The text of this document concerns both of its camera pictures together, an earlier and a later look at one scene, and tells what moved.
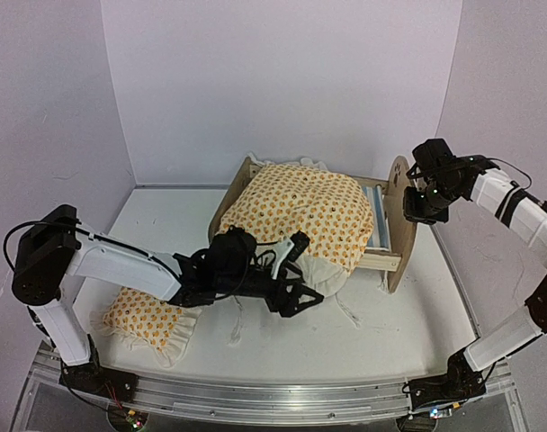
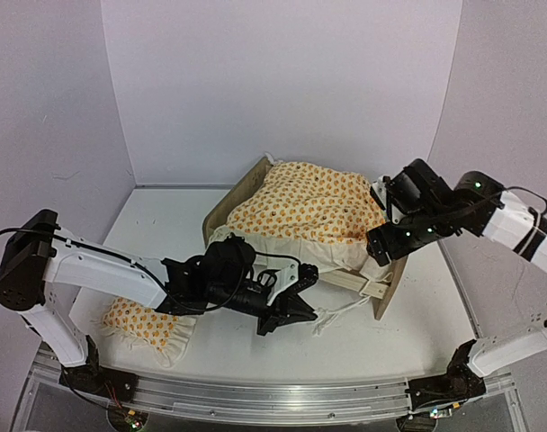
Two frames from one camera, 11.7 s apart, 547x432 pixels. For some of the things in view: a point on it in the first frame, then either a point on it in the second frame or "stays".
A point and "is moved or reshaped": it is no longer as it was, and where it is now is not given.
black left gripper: x=289 y=307 to x=288 y=309
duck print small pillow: x=137 y=319 stays
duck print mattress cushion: x=273 y=198 stays
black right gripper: x=412 y=214 to x=375 y=244
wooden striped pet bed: x=392 y=234 is moved or reshaped
